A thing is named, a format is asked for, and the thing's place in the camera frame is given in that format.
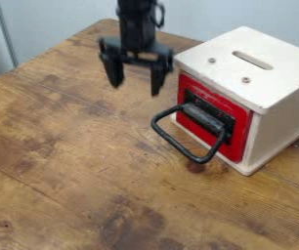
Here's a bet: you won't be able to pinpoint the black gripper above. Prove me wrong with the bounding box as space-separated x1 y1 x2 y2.
99 13 174 96

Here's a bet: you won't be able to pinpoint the black metal drawer handle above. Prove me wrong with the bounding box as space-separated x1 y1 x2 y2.
150 103 229 165

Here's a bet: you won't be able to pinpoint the red wooden drawer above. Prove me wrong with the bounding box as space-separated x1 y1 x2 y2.
178 72 254 163

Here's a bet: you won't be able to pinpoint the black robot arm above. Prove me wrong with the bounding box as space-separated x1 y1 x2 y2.
99 0 174 96

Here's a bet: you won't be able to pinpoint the white wooden drawer cabinet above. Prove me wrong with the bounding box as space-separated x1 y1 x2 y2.
175 26 299 176

